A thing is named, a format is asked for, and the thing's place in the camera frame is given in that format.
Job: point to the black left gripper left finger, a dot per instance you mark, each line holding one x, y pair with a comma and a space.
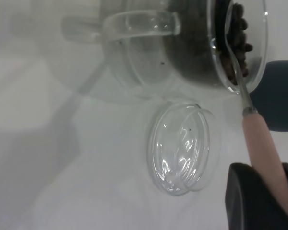
247, 203

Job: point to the clear double-wall glass cup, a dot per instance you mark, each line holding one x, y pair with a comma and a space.
146, 72

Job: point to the dark roasted coffee beans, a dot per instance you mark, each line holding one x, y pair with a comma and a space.
241, 48

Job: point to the dark grey-blue ceramic mug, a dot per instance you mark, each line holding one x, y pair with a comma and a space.
278, 95

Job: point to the clear round glass lid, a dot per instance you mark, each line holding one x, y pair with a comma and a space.
177, 148

